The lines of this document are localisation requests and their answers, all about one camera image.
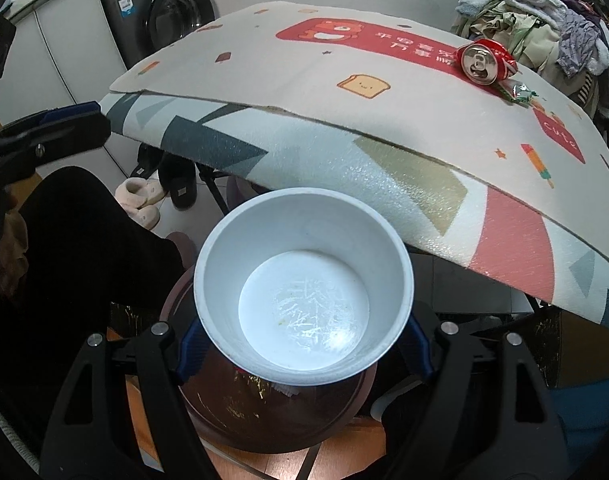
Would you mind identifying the green snack wrapper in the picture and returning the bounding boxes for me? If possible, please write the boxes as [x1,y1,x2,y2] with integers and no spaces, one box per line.
[494,80,540,108]

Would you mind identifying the white paper bowl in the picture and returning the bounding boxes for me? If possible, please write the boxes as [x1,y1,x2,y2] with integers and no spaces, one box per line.
[193,187,415,387]

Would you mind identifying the person's black pants leg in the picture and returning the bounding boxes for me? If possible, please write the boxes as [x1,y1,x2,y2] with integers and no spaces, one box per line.
[0,165,185,441]

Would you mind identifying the black slipper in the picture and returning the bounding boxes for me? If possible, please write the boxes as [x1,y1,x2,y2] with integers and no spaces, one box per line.
[137,142,160,178]
[159,152,198,211]

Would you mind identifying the grey washing machine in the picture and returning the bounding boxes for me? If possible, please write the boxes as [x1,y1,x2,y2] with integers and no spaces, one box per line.
[95,0,220,68]

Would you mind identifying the dark brown trash bin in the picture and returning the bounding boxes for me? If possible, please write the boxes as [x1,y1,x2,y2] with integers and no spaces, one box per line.
[159,265,380,453]

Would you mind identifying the white cabinet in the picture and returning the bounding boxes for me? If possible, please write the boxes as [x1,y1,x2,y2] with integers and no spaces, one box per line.
[9,0,130,176]

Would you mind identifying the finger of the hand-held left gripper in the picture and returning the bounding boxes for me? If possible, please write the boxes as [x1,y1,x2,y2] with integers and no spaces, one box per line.
[0,114,111,181]
[4,101,101,136]

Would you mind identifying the crushed red soda can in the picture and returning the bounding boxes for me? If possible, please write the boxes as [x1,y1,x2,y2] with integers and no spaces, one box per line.
[458,37,520,86]

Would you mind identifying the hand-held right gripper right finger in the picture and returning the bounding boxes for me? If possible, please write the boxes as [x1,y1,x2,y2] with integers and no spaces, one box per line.
[384,317,570,480]

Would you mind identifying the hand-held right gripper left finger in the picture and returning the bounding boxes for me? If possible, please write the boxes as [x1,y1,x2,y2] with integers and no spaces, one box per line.
[32,317,220,480]

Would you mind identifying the pile of clothes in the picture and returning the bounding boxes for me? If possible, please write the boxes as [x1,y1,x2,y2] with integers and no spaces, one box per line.
[451,0,609,126]

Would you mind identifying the pink fluffy slipper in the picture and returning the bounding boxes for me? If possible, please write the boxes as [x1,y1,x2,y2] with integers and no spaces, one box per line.
[115,177,165,209]
[122,200,161,231]

